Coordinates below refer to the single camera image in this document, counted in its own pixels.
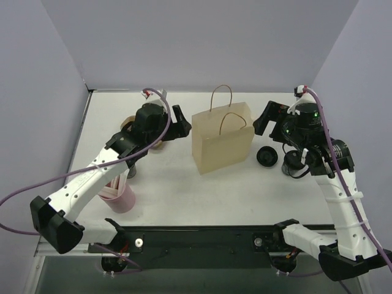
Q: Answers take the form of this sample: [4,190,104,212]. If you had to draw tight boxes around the brown cardboard cup carrier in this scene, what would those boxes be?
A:
[120,115,165,151]

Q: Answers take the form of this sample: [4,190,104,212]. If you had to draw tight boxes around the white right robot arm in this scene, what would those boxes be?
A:
[253,101,391,281]

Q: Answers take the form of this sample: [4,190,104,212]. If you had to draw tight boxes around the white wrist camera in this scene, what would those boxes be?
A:
[140,89,167,107]
[287,85,316,115]

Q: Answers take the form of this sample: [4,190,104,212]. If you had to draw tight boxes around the white straws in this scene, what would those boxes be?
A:
[99,173,127,199]

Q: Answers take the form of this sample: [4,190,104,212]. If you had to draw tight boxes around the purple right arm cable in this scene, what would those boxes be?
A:
[306,88,392,294]

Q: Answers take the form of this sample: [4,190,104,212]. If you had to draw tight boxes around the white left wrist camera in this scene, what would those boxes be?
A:
[140,89,167,107]

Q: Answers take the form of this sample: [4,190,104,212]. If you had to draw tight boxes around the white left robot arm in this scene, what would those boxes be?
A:
[30,103,192,254]

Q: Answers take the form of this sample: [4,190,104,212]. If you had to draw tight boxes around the pink straw holder cup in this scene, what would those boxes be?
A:
[97,181,136,214]

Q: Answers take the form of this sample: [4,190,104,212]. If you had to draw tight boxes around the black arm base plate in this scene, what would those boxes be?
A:
[88,225,299,272]

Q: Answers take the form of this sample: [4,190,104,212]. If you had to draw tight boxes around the beige paper bag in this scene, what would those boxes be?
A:
[191,92,255,175]

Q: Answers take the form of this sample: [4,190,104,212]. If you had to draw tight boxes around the dark plastic cup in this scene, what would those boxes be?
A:
[281,150,307,178]
[127,165,137,179]

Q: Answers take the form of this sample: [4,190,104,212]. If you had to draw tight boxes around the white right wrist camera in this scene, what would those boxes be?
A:
[287,85,316,115]

